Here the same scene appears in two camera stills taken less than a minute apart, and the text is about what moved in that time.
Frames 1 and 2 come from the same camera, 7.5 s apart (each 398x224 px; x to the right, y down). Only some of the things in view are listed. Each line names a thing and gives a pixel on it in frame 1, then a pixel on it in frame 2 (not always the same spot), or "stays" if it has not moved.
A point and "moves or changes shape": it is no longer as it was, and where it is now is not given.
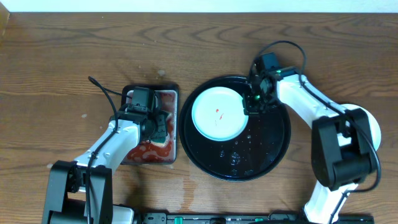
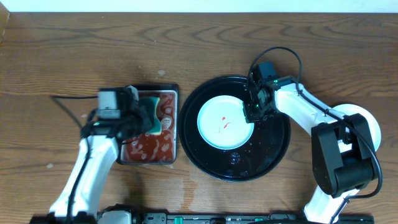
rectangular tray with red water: [156, 150] stays
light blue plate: [217, 114] moves or changes shape
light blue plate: [375, 132] stays
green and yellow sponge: [161, 135] moves or changes shape
